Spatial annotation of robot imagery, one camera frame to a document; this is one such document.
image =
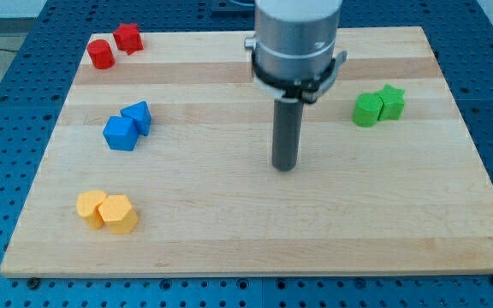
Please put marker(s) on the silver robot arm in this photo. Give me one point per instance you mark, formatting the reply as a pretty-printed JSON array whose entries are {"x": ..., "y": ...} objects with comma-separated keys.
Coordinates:
[{"x": 294, "y": 39}]

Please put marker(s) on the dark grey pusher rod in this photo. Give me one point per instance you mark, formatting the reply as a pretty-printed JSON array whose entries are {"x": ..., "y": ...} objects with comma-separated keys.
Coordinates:
[{"x": 287, "y": 121}]

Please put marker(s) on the wooden board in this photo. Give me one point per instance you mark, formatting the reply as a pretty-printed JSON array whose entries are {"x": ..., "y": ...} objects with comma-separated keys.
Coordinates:
[{"x": 404, "y": 197}]

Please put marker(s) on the blue triangle block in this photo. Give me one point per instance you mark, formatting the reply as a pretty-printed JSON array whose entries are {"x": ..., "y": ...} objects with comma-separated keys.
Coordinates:
[{"x": 141, "y": 115}]

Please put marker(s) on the blue cube block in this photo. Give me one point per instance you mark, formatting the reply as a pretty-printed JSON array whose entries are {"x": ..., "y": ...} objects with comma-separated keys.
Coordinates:
[{"x": 120, "y": 133}]

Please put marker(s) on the green cylinder block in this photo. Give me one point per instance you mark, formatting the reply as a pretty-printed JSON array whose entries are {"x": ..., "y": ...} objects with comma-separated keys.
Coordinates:
[{"x": 367, "y": 109}]

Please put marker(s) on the yellow hexagon block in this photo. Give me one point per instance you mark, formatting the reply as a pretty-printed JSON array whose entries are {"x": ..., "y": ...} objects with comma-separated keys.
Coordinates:
[{"x": 118, "y": 214}]

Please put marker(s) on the green star block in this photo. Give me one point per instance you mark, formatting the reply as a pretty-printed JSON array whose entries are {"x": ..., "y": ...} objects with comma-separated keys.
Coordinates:
[{"x": 393, "y": 102}]

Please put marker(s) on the red star block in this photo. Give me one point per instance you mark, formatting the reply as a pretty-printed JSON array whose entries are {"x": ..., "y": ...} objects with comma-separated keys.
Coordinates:
[{"x": 128, "y": 39}]

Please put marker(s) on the yellow heart block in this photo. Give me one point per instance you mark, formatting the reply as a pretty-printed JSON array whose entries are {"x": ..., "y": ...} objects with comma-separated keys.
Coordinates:
[{"x": 87, "y": 204}]

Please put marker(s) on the red cylinder block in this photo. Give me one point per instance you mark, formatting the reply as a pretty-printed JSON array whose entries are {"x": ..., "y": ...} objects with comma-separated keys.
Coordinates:
[{"x": 101, "y": 54}]

